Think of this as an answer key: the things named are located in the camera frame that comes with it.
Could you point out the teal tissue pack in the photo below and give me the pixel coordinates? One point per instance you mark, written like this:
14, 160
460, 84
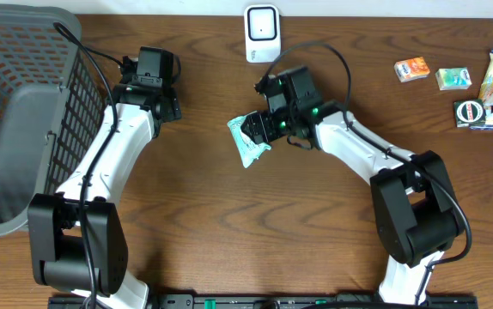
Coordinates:
453, 79

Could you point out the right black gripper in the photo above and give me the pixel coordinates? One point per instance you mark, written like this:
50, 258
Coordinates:
258, 121

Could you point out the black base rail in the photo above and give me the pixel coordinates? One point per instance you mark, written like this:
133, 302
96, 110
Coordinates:
176, 301

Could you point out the dark green round-label box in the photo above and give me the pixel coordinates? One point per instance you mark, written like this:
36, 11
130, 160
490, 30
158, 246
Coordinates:
469, 113

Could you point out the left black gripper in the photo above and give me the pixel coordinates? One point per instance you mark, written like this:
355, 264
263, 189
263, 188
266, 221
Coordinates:
172, 108

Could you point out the white barcode scanner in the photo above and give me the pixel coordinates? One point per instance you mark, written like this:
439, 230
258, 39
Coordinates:
262, 33

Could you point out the teal wet wipes pack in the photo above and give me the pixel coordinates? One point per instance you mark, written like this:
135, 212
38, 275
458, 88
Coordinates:
249, 151

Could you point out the grey plastic mesh basket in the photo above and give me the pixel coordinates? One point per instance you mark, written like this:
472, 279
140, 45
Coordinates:
50, 107

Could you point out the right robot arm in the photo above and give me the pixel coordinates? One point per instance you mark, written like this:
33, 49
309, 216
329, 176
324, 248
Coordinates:
417, 215

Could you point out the orange tissue pack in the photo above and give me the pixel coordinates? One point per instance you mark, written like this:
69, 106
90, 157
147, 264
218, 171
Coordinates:
411, 69

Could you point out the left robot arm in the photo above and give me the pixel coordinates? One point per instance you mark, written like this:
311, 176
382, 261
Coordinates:
76, 238

